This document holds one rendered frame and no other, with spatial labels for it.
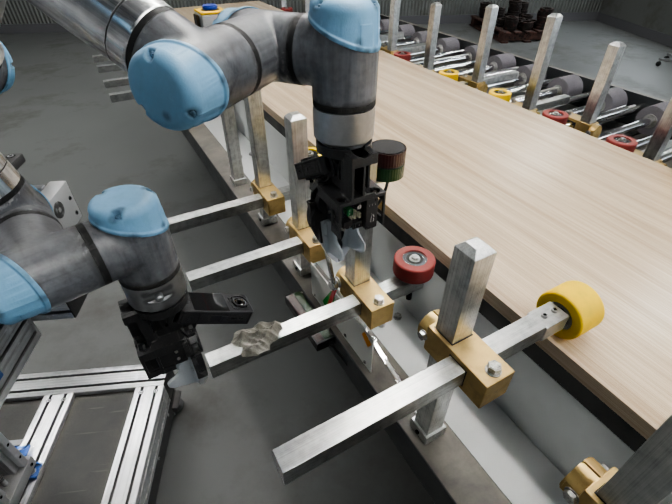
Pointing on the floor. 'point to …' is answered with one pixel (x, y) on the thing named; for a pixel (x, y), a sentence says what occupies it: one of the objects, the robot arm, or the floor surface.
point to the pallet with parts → (515, 22)
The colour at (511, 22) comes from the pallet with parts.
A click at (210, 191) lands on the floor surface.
